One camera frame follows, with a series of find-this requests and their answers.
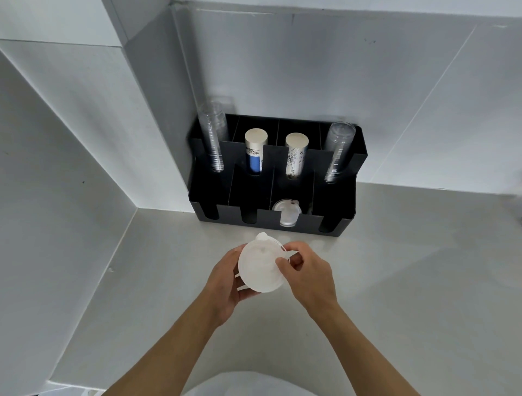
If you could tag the person's left hand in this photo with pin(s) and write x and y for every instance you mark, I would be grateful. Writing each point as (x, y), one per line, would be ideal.
(220, 287)

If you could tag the person's right hand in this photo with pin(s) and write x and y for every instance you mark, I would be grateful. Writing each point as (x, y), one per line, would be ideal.
(314, 281)

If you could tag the person's right thumb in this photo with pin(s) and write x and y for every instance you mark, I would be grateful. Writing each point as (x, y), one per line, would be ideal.
(284, 270)

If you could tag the person's right middle finger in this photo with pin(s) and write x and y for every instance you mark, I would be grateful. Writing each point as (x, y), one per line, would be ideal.
(297, 262)

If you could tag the person's left thumb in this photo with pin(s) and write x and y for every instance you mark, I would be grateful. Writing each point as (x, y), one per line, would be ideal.
(230, 257)

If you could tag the white translucent plastic lid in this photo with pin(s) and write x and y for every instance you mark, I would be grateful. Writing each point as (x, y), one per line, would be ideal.
(259, 267)

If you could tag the person's left forearm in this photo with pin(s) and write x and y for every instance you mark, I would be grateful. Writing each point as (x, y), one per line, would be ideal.
(163, 359)

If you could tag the person's right forearm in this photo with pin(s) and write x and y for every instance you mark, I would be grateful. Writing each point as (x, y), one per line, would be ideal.
(363, 355)

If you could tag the stack of translucent lids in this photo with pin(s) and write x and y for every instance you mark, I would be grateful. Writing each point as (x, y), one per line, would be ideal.
(287, 212)

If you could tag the black compartment cup organizer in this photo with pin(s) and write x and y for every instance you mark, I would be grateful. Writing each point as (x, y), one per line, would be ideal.
(334, 212)

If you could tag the black print paper cup stack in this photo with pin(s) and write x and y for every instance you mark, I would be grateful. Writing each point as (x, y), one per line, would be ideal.
(296, 153)

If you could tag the blue print paper cup stack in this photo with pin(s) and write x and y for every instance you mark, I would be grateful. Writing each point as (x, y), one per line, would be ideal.
(255, 147)

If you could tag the person's white shirt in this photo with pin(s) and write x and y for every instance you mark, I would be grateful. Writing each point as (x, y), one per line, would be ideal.
(265, 385)

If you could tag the short stack of clear cups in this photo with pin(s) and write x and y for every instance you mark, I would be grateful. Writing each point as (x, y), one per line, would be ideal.
(338, 151)

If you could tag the tall stack of clear cups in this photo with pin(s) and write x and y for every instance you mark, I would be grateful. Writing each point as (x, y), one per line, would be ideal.
(213, 134)

